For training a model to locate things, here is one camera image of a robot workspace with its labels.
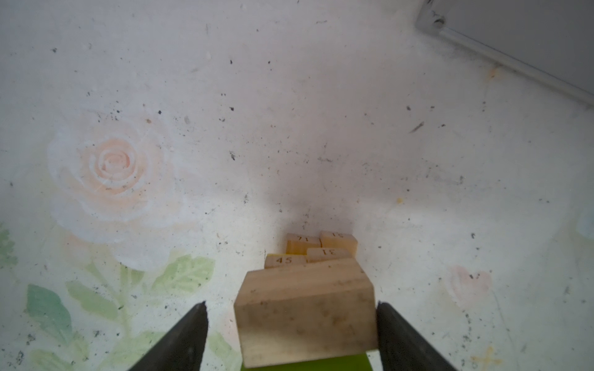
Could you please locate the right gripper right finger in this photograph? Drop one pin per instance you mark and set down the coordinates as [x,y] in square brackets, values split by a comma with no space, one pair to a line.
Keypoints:
[402,347]

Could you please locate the green wood block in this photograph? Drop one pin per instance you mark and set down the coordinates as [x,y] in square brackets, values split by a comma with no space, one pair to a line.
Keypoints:
[345,363]

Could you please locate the silver metal first-aid case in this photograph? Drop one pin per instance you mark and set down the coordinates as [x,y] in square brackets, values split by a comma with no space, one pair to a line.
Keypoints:
[550,41]

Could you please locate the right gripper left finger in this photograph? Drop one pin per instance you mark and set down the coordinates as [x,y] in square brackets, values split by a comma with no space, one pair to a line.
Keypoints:
[182,348]

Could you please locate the natural wood block with hole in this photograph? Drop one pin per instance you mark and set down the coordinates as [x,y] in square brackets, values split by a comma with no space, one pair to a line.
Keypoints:
[315,255]

